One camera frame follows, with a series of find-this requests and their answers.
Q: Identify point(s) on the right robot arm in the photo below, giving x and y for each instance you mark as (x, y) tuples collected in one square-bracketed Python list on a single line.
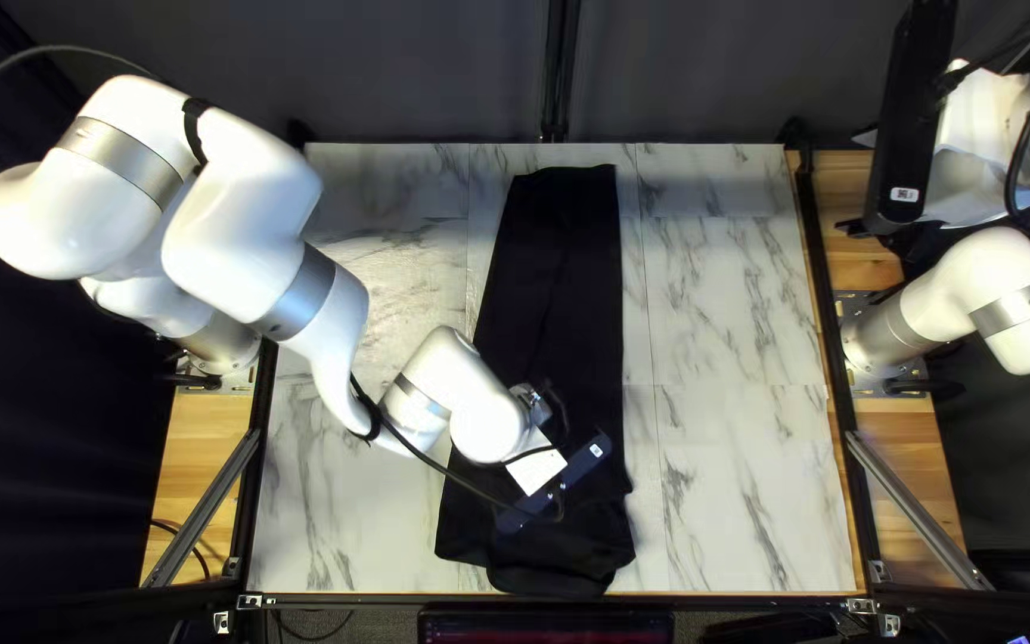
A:
[(971, 304)]

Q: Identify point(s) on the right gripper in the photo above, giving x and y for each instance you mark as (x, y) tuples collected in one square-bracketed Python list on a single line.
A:
[(980, 152)]

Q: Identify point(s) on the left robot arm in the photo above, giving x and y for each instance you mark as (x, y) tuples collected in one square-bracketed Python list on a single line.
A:
[(211, 232)]

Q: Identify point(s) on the black frame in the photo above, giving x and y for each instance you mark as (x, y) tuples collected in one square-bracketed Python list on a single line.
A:
[(560, 71)]

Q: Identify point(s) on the laptop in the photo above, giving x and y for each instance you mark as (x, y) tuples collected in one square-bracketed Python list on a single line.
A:
[(546, 626)]

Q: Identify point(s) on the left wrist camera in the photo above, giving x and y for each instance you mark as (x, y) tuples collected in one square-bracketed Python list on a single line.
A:
[(582, 465)]

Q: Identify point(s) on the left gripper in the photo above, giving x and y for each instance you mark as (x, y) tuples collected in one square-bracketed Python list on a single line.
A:
[(540, 470)]

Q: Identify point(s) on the black t-shirt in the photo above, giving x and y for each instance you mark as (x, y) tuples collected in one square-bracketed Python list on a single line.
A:
[(560, 295)]

